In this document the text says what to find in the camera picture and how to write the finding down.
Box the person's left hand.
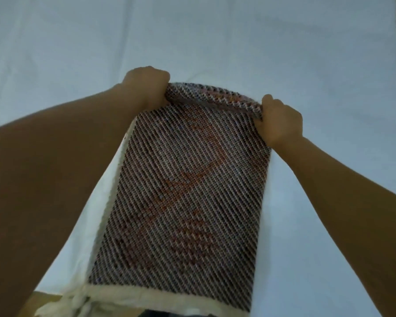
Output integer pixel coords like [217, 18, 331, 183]
[120, 66, 171, 111]

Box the person's right hand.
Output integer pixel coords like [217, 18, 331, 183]
[253, 94, 304, 149]

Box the woven patterned towel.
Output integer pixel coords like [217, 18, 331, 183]
[36, 82, 273, 317]

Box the person's right forearm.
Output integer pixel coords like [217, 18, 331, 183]
[273, 136, 396, 317]

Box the person's left forearm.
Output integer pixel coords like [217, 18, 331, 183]
[0, 83, 142, 317]

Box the white bed sheet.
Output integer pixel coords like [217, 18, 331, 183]
[0, 0, 396, 317]

